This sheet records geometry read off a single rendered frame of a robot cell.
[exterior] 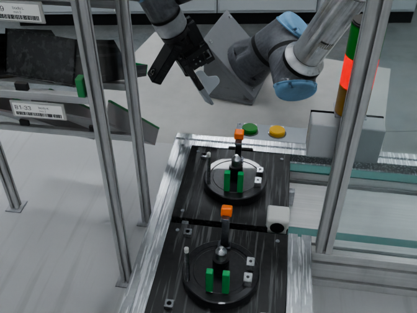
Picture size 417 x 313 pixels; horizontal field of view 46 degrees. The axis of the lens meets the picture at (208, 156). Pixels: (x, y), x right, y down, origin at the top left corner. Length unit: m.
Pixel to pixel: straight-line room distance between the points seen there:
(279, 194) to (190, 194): 0.19
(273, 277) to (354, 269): 0.18
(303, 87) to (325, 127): 0.54
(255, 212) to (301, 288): 0.19
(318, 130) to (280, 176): 0.31
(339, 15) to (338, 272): 0.58
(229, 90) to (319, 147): 0.74
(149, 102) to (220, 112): 0.23
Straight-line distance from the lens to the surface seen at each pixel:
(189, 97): 1.59
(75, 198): 1.26
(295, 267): 0.96
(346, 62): 0.78
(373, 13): 0.71
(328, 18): 1.24
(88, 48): 0.71
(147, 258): 0.98
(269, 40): 1.46
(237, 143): 1.06
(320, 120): 0.83
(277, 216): 1.00
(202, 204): 1.05
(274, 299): 0.90
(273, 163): 1.16
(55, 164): 1.38
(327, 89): 1.67
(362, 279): 1.06
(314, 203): 1.15
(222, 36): 1.58
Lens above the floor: 1.71
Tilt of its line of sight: 39 degrees down
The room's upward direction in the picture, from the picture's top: straight up
